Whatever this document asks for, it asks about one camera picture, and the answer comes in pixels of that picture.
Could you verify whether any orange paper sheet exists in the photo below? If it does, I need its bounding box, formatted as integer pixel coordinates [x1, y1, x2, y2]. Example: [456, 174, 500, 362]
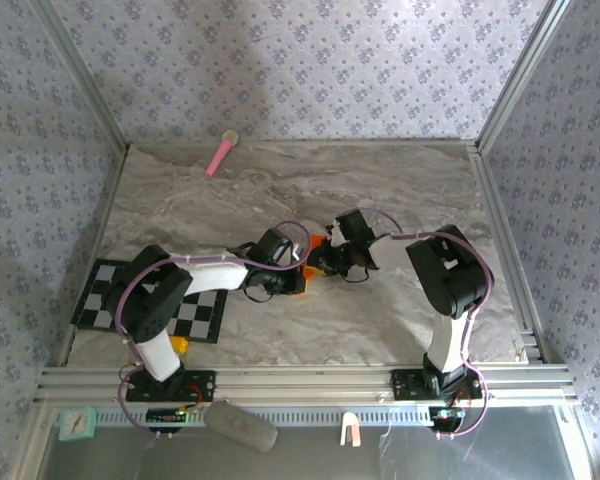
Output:
[295, 232, 331, 297]

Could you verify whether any black and grey checkerboard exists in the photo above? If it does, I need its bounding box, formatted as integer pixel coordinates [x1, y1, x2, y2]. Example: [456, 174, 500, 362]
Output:
[71, 258, 230, 345]

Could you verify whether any pink toy microphone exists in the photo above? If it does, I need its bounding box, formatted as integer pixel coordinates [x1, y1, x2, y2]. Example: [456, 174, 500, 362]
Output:
[204, 129, 240, 178]

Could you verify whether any grey oval stone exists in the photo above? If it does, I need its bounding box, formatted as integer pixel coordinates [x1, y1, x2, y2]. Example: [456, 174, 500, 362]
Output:
[203, 399, 279, 454]

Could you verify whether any white plastic hook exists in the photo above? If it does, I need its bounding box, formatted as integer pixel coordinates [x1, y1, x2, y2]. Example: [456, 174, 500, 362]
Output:
[339, 412, 362, 446]

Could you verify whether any left circuit board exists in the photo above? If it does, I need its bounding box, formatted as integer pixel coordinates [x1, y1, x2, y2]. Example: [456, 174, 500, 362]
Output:
[146, 407, 189, 434]

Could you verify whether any circuit board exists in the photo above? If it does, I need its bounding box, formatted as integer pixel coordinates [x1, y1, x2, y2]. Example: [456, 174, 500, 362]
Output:
[146, 407, 189, 434]
[428, 405, 466, 432]

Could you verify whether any right circuit board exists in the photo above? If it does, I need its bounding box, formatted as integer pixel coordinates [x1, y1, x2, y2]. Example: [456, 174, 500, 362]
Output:
[428, 405, 466, 432]

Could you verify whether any shiny steel plate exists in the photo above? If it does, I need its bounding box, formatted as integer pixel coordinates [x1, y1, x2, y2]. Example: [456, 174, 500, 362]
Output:
[34, 405, 581, 480]

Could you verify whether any mint green clock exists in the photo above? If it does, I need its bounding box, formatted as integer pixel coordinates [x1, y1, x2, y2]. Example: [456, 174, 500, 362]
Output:
[57, 405, 98, 442]

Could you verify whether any aluminium back rail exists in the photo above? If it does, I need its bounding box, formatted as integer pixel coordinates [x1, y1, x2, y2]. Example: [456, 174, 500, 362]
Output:
[128, 138, 477, 149]

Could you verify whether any aluminium front rail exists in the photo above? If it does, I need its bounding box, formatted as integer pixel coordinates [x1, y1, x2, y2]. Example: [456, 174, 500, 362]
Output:
[33, 364, 579, 404]

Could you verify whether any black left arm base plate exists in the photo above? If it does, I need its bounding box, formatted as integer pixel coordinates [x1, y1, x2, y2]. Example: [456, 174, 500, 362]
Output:
[125, 369, 216, 402]

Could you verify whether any slotted grey cable duct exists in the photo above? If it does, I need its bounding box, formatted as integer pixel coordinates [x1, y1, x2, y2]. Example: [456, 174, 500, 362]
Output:
[94, 404, 431, 427]

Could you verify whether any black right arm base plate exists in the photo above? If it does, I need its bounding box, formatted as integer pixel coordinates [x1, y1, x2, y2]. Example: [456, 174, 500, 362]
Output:
[390, 368, 483, 401]

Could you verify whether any aluminium side rail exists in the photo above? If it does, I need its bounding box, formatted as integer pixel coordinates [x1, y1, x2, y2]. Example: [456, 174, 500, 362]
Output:
[54, 144, 131, 369]
[467, 142, 551, 365]

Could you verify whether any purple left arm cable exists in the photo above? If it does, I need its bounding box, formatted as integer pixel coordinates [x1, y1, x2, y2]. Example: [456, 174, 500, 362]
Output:
[115, 219, 314, 441]

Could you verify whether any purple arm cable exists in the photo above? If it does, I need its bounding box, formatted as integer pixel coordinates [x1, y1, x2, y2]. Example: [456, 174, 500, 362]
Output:
[115, 219, 314, 441]
[359, 207, 496, 441]

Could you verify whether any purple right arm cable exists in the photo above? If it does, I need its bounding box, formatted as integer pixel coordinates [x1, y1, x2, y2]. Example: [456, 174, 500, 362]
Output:
[359, 207, 496, 441]

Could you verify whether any aluminium frame post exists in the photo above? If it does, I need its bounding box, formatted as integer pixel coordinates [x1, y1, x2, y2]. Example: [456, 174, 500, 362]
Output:
[29, 0, 131, 151]
[474, 0, 574, 154]

